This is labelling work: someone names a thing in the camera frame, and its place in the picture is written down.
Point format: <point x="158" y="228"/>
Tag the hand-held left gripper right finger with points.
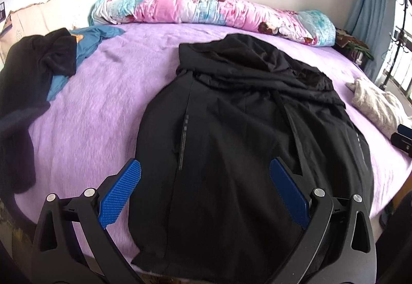
<point x="288" y="190"/>

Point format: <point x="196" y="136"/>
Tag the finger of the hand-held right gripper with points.
<point x="402" y="144"/>
<point x="405" y="130"/>

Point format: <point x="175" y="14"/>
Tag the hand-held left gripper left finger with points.
<point x="120" y="190"/>

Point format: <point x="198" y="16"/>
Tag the black hooded jacket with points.
<point x="244" y="142"/>

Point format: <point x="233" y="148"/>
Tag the white fluffy cloth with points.
<point x="376" y="103"/>

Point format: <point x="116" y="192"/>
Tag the metal window railing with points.
<point x="399" y="55"/>

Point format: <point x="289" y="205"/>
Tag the purple bed sheet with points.
<point x="112" y="94"/>

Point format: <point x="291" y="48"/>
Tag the black coat rack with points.
<point x="404" y="29"/>

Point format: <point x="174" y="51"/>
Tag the light blue curtain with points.
<point x="370" y="7"/>

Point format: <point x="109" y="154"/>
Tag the dark crumpled garment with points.
<point x="22" y="77"/>

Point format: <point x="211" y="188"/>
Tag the blue shirt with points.
<point x="87" y="40"/>

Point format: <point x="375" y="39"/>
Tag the peach pillow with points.
<point x="35" y="18"/>

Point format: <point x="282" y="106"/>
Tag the pink floral rolled quilt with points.
<point x="193" y="8"/>

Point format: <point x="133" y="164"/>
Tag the wall poster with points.
<point x="2" y="11"/>

